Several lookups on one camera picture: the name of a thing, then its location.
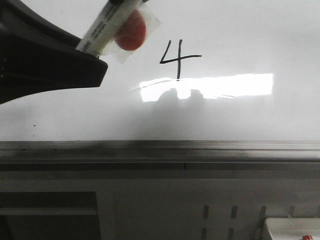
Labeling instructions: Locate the grey metal whiteboard tray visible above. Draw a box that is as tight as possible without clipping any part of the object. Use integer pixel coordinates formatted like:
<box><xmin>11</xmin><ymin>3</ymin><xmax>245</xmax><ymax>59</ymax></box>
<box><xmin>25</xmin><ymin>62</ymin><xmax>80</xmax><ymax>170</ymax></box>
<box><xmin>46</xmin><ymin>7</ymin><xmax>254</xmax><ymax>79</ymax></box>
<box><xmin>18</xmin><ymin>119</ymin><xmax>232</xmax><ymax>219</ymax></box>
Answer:
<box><xmin>0</xmin><ymin>140</ymin><xmax>320</xmax><ymax>169</ymax></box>

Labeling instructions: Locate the clear adhesive tape piece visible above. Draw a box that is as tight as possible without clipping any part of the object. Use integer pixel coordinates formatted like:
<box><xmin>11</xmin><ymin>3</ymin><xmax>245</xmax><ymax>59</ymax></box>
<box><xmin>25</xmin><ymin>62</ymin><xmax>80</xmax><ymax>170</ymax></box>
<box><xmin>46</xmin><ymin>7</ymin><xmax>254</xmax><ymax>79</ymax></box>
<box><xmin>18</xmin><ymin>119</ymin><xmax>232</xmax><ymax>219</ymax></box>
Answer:
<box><xmin>102</xmin><ymin>2</ymin><xmax>161</xmax><ymax>63</ymax></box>

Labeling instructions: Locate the small red object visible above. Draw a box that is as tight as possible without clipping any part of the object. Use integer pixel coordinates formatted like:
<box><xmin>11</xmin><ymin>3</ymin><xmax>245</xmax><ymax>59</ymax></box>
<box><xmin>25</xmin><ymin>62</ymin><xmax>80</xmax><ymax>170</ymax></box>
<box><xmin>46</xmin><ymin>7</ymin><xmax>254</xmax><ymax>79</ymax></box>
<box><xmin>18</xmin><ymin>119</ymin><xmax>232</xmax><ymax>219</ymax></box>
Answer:
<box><xmin>302</xmin><ymin>235</ymin><xmax>313</xmax><ymax>240</ymax></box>

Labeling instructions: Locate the white slotted metal panel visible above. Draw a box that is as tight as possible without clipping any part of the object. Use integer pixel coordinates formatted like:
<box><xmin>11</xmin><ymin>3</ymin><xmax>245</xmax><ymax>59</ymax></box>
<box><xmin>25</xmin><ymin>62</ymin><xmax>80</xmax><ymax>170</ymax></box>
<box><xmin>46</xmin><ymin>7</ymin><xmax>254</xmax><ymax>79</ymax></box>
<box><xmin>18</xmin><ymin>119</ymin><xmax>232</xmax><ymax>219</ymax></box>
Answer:
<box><xmin>96</xmin><ymin>179</ymin><xmax>320</xmax><ymax>240</ymax></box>

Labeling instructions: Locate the white whiteboard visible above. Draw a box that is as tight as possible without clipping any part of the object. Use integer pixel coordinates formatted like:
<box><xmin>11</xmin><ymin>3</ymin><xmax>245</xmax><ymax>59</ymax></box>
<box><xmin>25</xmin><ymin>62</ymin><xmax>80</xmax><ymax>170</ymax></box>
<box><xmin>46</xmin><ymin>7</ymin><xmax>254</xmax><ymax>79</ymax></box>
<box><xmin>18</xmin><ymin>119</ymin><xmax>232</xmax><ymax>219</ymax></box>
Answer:
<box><xmin>0</xmin><ymin>0</ymin><xmax>320</xmax><ymax>141</ymax></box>

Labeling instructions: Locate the white whiteboard marker pen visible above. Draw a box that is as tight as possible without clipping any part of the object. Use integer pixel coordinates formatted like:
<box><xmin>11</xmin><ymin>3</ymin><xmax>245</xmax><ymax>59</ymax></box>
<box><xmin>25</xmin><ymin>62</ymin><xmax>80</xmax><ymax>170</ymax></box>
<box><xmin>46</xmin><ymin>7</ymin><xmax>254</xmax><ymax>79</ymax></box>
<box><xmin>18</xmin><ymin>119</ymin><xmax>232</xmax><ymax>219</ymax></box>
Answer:
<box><xmin>75</xmin><ymin>0</ymin><xmax>142</xmax><ymax>57</ymax></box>

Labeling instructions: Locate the white plastic bin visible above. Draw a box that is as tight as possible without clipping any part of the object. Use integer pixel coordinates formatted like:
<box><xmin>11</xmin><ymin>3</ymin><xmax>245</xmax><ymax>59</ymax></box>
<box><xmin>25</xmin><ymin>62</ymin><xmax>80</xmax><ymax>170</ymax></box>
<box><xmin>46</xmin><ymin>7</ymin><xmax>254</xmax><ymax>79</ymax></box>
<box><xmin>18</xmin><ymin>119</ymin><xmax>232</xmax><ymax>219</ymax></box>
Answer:
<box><xmin>262</xmin><ymin>217</ymin><xmax>320</xmax><ymax>240</ymax></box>

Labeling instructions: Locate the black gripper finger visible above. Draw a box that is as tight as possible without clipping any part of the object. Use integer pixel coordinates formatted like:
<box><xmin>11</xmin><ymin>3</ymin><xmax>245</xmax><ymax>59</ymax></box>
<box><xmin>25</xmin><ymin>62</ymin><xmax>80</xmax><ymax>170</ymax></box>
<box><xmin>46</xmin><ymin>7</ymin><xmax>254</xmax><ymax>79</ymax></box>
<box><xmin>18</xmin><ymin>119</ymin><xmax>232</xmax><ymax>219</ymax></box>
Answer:
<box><xmin>0</xmin><ymin>0</ymin><xmax>108</xmax><ymax>104</ymax></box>

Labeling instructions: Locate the red round magnet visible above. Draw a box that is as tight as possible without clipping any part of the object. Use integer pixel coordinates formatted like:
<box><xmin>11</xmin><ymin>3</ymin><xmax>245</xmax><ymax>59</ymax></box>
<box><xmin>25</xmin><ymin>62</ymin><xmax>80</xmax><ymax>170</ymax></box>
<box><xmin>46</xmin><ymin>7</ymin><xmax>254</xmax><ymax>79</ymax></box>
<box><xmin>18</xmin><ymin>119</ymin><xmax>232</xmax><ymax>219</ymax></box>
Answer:
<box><xmin>114</xmin><ymin>10</ymin><xmax>147</xmax><ymax>51</ymax></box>

